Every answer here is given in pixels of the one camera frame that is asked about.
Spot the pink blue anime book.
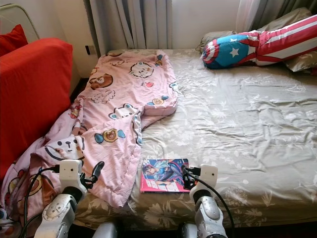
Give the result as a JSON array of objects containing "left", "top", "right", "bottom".
[{"left": 140, "top": 159, "right": 191, "bottom": 193}]

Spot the pink cartoon animal blanket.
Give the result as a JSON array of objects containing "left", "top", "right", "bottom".
[{"left": 0, "top": 50, "right": 179, "bottom": 238}]

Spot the grey robot right leg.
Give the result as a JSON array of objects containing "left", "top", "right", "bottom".
[{"left": 181, "top": 224, "right": 199, "bottom": 238}]

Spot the grey robot leg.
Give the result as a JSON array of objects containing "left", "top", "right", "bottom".
[
  {"left": 181, "top": 224, "right": 199, "bottom": 238},
  {"left": 92, "top": 222, "right": 118, "bottom": 238}
]

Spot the grey robot left leg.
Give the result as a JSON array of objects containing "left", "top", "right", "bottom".
[{"left": 92, "top": 222, "right": 118, "bottom": 238}]

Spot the bed with olive floral sheet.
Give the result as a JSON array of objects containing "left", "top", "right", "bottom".
[{"left": 79, "top": 49, "right": 317, "bottom": 231}]

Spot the thick red cushion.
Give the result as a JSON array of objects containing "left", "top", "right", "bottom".
[{"left": 0, "top": 37, "right": 75, "bottom": 181}]

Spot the red white blue star bolster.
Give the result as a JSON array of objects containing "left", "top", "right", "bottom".
[{"left": 201, "top": 19, "right": 317, "bottom": 70}]

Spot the grey pleated curtain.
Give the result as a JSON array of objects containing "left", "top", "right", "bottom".
[
  {"left": 83, "top": 0, "right": 174, "bottom": 56},
  {"left": 235, "top": 0, "right": 317, "bottom": 33}
]

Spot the thin red cushion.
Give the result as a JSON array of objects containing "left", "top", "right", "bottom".
[{"left": 0, "top": 24, "right": 29, "bottom": 56}]

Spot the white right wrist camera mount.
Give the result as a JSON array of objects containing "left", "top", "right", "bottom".
[{"left": 200, "top": 165, "right": 218, "bottom": 191}]

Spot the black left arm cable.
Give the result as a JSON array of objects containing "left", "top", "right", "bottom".
[{"left": 20, "top": 166, "right": 61, "bottom": 238}]

